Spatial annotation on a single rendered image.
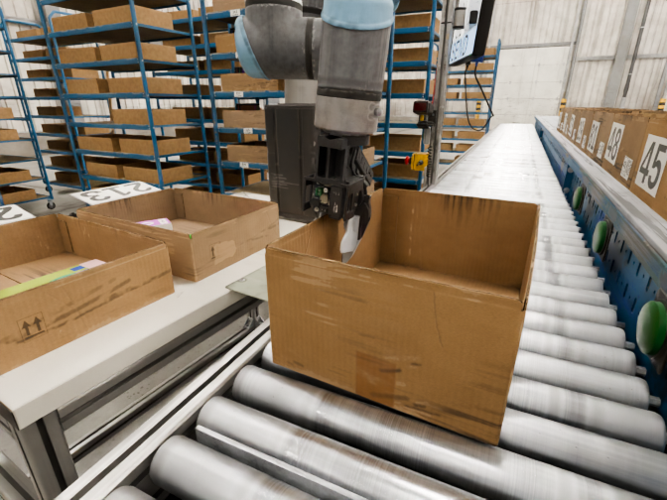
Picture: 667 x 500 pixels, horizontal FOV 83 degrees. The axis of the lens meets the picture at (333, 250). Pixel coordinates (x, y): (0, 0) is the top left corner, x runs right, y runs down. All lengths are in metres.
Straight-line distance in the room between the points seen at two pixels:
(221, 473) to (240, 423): 0.06
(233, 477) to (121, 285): 0.39
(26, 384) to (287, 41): 0.59
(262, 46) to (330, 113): 0.19
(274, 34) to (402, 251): 0.46
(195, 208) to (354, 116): 0.74
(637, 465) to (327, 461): 0.31
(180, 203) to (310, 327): 0.81
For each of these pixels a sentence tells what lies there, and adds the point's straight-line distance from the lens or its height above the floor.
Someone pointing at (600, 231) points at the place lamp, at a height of 0.83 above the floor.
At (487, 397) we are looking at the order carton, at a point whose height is 0.81.
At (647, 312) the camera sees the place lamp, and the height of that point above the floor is 0.83.
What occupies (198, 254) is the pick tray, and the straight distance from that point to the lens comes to 0.78.
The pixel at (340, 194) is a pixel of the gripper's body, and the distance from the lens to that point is 0.53.
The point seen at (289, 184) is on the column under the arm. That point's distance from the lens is 1.17.
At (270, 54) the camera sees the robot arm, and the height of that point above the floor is 1.15.
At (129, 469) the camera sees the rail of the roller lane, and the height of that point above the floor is 0.74.
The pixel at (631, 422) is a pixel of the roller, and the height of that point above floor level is 0.75.
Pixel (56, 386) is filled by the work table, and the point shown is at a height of 0.75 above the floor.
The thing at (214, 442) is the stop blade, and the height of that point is 0.74.
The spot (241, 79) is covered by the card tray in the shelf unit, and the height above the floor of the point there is 1.20.
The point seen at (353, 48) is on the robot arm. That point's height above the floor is 1.14.
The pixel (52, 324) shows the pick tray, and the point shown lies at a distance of 0.67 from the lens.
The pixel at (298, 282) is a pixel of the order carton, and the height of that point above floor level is 0.88.
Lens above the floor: 1.08
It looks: 21 degrees down
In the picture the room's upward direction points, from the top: straight up
